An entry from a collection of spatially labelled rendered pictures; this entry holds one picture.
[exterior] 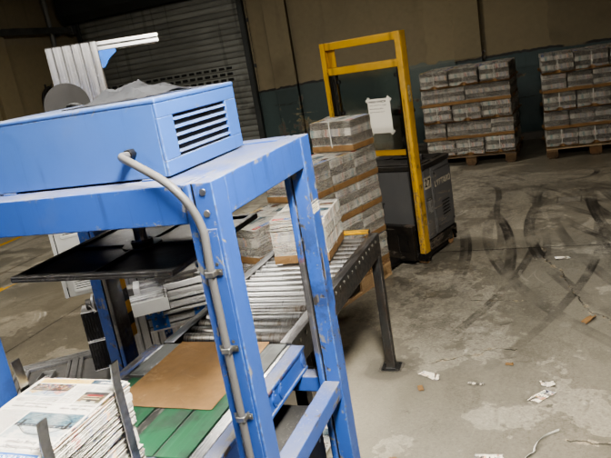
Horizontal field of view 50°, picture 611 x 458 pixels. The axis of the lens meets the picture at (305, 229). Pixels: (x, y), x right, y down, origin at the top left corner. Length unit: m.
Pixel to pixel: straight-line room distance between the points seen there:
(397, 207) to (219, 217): 4.09
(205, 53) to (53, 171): 10.02
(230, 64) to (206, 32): 0.68
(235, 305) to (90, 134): 0.60
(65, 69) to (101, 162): 1.80
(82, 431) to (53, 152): 0.74
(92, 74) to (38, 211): 1.82
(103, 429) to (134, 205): 0.55
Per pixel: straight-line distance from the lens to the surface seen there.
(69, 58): 3.58
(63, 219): 1.79
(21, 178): 2.00
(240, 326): 1.62
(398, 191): 5.51
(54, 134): 1.89
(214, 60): 11.80
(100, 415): 1.74
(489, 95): 8.97
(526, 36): 10.53
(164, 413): 2.16
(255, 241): 4.00
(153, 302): 3.43
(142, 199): 1.63
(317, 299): 2.20
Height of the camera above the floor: 1.79
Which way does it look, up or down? 15 degrees down
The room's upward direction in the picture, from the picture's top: 10 degrees counter-clockwise
